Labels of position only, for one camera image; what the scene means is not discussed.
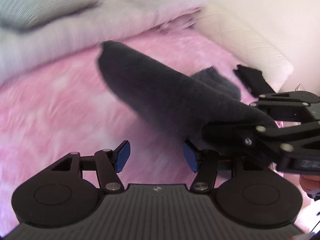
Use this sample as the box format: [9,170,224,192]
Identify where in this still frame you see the dark grey jeans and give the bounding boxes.
[98,41,270,150]

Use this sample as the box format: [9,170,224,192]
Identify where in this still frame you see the white padded headboard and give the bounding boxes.
[195,0,319,94]

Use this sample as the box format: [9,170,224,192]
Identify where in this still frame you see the pink rose blanket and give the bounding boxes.
[1,29,256,236]

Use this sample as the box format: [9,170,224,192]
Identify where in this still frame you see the striped lilac duvet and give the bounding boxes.
[1,0,206,83]

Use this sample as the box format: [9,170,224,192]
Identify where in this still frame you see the grey textured pillow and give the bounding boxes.
[1,0,99,30]

